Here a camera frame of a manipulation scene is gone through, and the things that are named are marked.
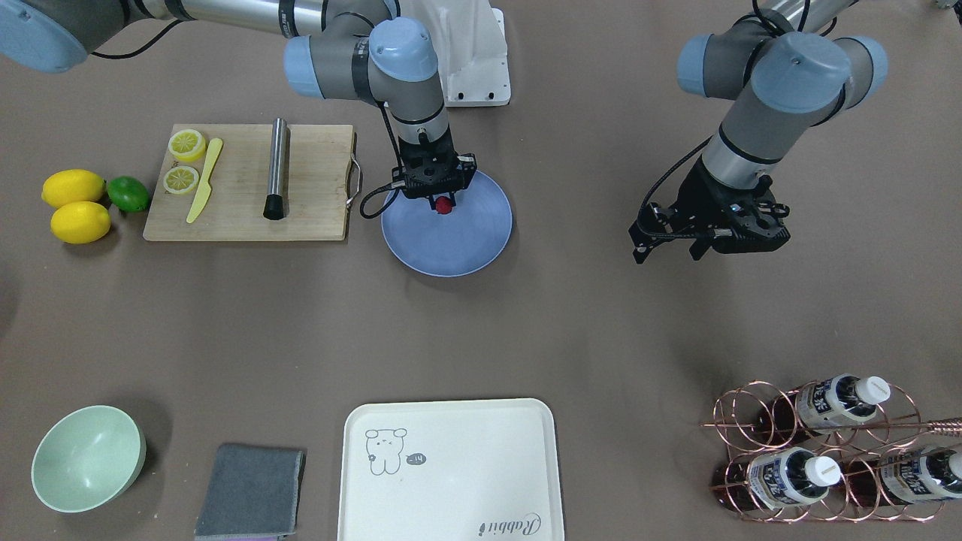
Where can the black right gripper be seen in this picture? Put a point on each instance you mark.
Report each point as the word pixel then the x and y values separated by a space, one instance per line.
pixel 467 169

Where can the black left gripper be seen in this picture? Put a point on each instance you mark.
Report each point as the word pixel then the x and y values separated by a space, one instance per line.
pixel 697 197

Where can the red strawberry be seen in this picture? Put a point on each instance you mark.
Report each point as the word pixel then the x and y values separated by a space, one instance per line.
pixel 444 205

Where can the blue plate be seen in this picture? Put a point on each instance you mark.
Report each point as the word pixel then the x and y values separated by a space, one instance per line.
pixel 452 244

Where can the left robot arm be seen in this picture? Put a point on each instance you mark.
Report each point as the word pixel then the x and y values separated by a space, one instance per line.
pixel 783 75

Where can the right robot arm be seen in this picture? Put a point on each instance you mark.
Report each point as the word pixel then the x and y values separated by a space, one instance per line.
pixel 366 51

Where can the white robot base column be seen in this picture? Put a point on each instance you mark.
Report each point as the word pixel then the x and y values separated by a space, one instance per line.
pixel 471 45

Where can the wooden cutting board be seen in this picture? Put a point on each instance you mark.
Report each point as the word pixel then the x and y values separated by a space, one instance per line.
pixel 317 189

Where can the steel muddler black tip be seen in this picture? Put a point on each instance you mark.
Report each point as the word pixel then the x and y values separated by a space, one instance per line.
pixel 276 203

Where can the dark tea bottle back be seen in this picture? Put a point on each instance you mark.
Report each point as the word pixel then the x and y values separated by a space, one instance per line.
pixel 818 408

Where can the dark tea bottle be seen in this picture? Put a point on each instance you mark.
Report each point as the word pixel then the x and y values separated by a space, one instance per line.
pixel 932 473
pixel 773 481
pixel 818 408

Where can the yellow plastic knife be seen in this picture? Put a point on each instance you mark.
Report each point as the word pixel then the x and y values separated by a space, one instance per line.
pixel 204 188

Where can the dark tea bottle middle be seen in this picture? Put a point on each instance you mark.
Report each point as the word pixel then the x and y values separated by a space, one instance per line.
pixel 773 481

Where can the lemon slice near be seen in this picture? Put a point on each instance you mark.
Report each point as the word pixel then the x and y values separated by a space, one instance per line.
pixel 187 145

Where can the lemon slice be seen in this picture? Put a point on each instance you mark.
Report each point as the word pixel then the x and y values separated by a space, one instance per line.
pixel 180 180
pixel 187 145

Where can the lemon slice far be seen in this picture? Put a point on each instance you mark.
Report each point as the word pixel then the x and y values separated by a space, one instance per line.
pixel 180 180

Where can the cream rabbit tray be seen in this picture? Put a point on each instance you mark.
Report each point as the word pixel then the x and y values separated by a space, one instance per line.
pixel 451 470

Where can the green lime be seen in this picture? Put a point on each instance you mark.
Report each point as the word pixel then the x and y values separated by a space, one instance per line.
pixel 128 194

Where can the dark tea bottle front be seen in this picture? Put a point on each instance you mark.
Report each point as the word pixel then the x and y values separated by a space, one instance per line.
pixel 932 473

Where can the grey folded cloth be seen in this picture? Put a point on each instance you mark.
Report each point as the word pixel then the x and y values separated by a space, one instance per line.
pixel 252 494

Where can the yellow lemon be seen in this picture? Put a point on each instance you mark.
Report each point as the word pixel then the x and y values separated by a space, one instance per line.
pixel 80 222
pixel 72 185

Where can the mint green bowl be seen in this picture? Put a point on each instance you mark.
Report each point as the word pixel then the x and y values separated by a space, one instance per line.
pixel 87 459

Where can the copper wire bottle rack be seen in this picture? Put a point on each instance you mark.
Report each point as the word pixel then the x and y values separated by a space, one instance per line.
pixel 899 428

